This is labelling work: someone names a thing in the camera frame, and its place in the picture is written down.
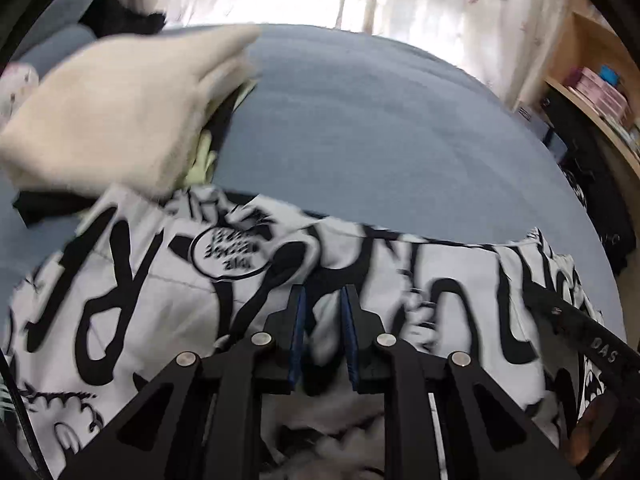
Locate cream folded sweater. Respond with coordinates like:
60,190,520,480
0,25,261,201

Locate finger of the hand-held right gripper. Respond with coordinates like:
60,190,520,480
521,282,568,323

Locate white sheer curtain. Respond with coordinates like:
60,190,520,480
100,0,576,111

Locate person's right hand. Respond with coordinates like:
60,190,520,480
570,400,613,467

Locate pale green garment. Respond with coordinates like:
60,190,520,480
184,80,257,187

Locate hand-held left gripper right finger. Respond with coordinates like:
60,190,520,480
340,284,583,480

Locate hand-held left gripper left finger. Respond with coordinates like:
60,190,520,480
57,284,307,480

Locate pink and white plush cat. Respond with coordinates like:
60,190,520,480
0,62,40,126

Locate stack of pink boxes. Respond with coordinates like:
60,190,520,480
565,66,631,118

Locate wooden bookshelf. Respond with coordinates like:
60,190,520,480
510,7,640,186

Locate blue bed sheet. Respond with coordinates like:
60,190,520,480
0,22,626,311

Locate black crumpled garment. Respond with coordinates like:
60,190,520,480
80,0,168,38

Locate black and white printed jacket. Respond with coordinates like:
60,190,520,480
0,182,631,480

